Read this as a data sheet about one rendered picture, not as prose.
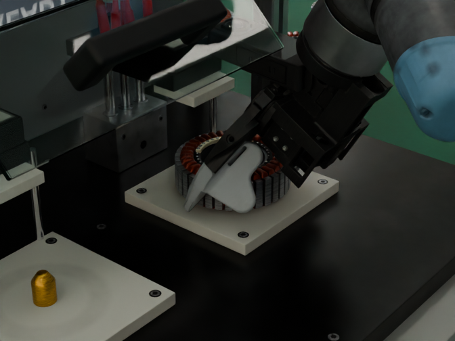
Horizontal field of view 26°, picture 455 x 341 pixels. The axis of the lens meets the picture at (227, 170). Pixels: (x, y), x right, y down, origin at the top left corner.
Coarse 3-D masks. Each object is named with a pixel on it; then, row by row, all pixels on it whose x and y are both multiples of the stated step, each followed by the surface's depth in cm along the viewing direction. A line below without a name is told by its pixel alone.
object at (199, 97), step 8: (224, 80) 94; (232, 80) 95; (208, 88) 93; (216, 88) 93; (224, 88) 94; (232, 88) 95; (192, 96) 91; (200, 96) 92; (208, 96) 92; (216, 96) 93; (192, 104) 91
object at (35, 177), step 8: (0, 176) 78; (24, 176) 78; (32, 176) 78; (40, 176) 78; (0, 184) 77; (8, 184) 77; (16, 184) 77; (24, 184) 77; (32, 184) 78; (40, 184) 79; (0, 192) 76; (8, 192) 76; (16, 192) 77; (0, 200) 76
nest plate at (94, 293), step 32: (32, 256) 85; (64, 256) 85; (96, 256) 85; (0, 288) 81; (64, 288) 81; (96, 288) 81; (128, 288) 81; (160, 288) 81; (0, 320) 78; (32, 320) 78; (64, 320) 78; (96, 320) 78; (128, 320) 78
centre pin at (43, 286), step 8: (40, 272) 79; (48, 272) 79; (32, 280) 79; (40, 280) 78; (48, 280) 78; (32, 288) 79; (40, 288) 78; (48, 288) 78; (32, 296) 79; (40, 296) 79; (48, 296) 79; (56, 296) 80; (40, 304) 79; (48, 304) 79
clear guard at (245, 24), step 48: (0, 0) 59; (48, 0) 59; (96, 0) 60; (144, 0) 62; (240, 0) 67; (0, 48) 54; (48, 48) 56; (192, 48) 62; (240, 48) 65; (0, 96) 53; (48, 96) 55; (96, 96) 57; (144, 96) 59; (0, 144) 52; (48, 144) 53
